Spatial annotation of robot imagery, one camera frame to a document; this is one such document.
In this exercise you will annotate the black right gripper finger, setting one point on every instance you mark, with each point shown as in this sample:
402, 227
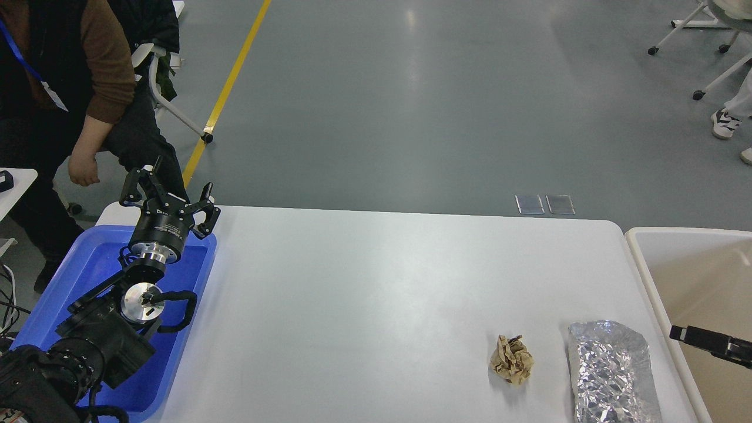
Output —
722, 346

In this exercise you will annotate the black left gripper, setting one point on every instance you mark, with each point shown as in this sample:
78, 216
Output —
161, 231

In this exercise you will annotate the silver foil bag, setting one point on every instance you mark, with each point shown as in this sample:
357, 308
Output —
610, 373

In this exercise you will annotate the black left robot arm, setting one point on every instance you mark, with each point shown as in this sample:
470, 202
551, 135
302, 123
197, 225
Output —
106, 337

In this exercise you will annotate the beige plastic bin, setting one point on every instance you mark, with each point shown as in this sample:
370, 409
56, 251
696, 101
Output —
700, 278

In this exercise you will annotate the white side table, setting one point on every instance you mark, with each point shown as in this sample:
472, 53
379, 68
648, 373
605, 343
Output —
23, 178

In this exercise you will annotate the person in brown sweater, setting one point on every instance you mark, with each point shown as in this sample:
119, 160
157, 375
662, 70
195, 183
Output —
69, 92

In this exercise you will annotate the white office chair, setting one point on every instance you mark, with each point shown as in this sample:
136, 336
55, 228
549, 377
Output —
155, 46

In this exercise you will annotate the small black device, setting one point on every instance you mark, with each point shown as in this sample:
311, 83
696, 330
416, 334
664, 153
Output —
6, 181

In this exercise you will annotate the blue plastic tray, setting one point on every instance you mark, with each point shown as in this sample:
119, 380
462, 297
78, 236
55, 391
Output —
93, 259

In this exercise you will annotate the white and black sneaker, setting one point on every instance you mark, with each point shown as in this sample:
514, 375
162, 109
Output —
724, 124

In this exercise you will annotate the crumpled brown paper ball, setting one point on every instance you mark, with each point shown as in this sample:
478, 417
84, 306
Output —
511, 360

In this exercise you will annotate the right floor metal plate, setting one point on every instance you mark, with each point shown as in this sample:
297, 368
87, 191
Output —
560, 204

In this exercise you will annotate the floor metal plate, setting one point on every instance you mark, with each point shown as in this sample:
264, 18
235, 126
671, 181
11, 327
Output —
530, 205
560, 204

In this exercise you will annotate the left floor metal plate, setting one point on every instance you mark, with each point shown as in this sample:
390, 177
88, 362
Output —
530, 205

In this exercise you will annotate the white rolling chair base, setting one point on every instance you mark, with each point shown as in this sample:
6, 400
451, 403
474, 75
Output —
720, 27

